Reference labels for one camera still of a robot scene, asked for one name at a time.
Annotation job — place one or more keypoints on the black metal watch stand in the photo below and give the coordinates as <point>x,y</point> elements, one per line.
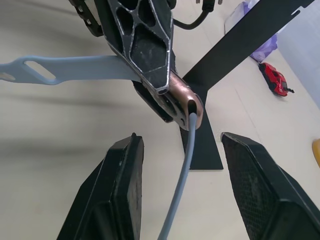
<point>225,57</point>

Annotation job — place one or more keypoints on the red toy car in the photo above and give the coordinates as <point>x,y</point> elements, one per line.
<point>275,78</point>

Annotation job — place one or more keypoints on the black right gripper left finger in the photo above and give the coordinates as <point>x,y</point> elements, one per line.
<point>110,200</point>

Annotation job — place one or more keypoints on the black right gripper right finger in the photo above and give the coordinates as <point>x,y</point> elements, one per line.
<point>270,200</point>

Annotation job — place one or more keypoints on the yellow tape roll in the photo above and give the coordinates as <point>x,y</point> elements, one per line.
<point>316,152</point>

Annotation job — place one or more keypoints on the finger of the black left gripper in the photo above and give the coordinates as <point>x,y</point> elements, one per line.
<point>150,50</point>
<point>152,102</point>

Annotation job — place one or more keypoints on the purple tissue box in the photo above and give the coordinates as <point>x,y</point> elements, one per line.
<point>266,48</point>

